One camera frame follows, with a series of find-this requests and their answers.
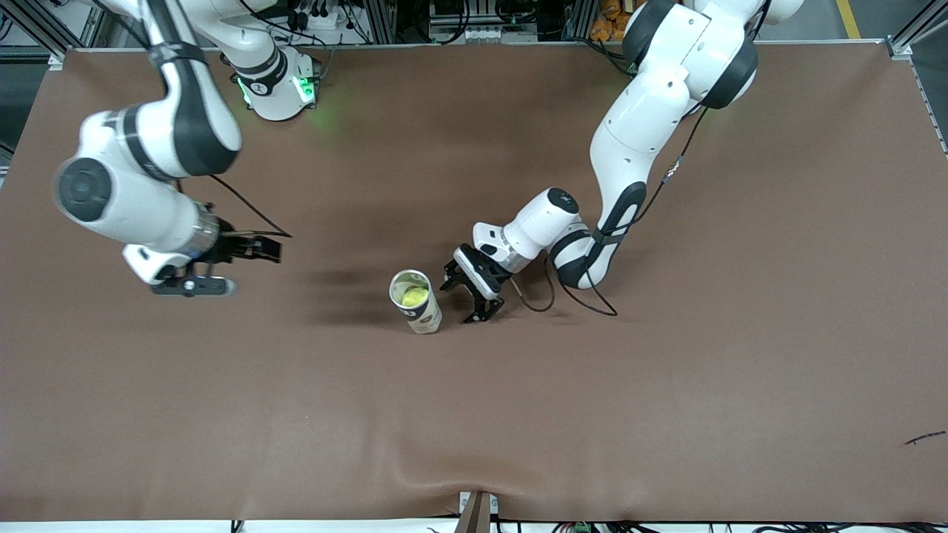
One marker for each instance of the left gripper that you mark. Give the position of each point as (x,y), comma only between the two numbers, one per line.
(469,285)

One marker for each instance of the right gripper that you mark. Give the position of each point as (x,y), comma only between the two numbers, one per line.
(229,247)

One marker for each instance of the clear tennis ball can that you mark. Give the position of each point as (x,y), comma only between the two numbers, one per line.
(426,320)

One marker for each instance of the yellow-green tennis ball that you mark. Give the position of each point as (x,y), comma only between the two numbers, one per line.
(415,296)

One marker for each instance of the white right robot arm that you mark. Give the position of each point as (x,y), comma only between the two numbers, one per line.
(163,133)

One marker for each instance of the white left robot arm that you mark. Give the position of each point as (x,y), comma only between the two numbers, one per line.
(644,118)

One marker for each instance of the large table cover mat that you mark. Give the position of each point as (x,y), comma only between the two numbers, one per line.
(474,414)

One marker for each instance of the white power strip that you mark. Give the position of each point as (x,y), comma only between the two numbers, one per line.
(329,22)

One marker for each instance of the white terminal block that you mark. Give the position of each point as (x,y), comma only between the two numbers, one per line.
(485,33)

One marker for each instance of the orange bagged items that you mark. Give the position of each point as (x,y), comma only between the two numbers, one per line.
(603,29)

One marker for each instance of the metal table edge bracket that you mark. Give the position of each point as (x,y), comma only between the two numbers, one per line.
(478,511)

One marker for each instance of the aluminium frame profile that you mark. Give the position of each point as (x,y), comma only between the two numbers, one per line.
(918,26)
(578,18)
(41,26)
(381,22)

